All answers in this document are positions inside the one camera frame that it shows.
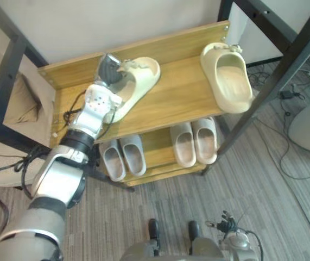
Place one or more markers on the silver robot leg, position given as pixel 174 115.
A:
pixel 141 253
pixel 206 248

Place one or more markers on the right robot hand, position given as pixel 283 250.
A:
pixel 226 223

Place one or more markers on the wooden shoe rack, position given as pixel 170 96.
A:
pixel 176 89

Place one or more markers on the dark robot foot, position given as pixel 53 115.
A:
pixel 153 228
pixel 194 229

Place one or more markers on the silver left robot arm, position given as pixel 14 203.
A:
pixel 54 179

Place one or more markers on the silver left robot leg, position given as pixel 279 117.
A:
pixel 141 253

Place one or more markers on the black power adapter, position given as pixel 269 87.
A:
pixel 287 94

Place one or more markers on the grey slipper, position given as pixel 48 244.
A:
pixel 114 164
pixel 134 159

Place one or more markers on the beige slipper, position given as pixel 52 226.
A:
pixel 205 142
pixel 183 148

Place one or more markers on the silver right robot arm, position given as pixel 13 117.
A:
pixel 240 246

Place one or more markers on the cream slipper with charms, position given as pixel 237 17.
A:
pixel 142 77
pixel 229 81

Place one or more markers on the silver right robot leg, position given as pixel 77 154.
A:
pixel 206 248

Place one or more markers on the dark left robot foot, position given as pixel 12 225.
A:
pixel 153 228

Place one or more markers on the dark right robot foot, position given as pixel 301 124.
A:
pixel 194 229

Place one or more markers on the brown cushion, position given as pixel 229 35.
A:
pixel 25 100

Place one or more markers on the black metal frame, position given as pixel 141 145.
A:
pixel 277 70
pixel 6 62

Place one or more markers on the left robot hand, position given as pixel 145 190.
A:
pixel 108 70

